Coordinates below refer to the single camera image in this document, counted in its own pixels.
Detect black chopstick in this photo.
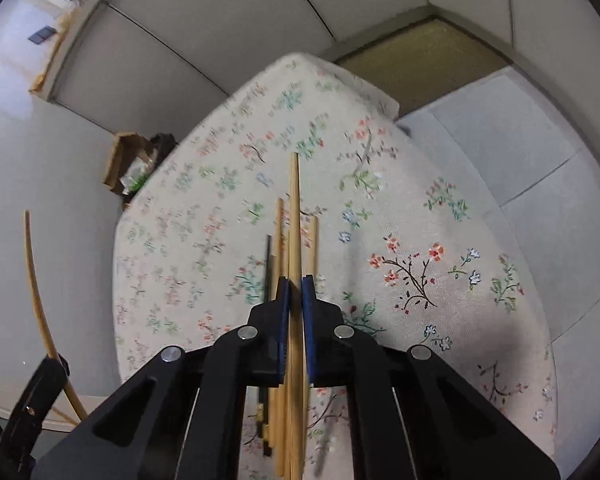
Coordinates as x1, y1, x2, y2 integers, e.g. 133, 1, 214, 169
262, 234, 274, 461

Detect brown door mat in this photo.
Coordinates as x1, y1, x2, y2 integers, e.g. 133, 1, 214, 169
335, 19, 511, 116

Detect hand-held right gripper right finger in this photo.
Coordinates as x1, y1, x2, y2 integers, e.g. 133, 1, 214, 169
301, 275, 561, 480

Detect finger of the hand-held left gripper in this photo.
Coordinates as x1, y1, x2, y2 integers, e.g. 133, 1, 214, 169
0, 354, 72, 461

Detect long wooden chopstick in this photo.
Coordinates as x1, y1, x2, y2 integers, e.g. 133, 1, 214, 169
287, 152, 304, 480
24, 210, 90, 423
274, 198, 287, 478

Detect black trash bin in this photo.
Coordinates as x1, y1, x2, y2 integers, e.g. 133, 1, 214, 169
147, 132, 177, 160

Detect white kitchen base cabinets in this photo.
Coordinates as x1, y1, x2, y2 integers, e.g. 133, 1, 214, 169
47, 0, 596, 98

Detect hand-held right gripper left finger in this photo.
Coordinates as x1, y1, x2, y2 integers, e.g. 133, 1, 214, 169
32, 276, 291, 480

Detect floral tablecloth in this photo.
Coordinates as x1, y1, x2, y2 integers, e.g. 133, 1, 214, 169
112, 52, 558, 480

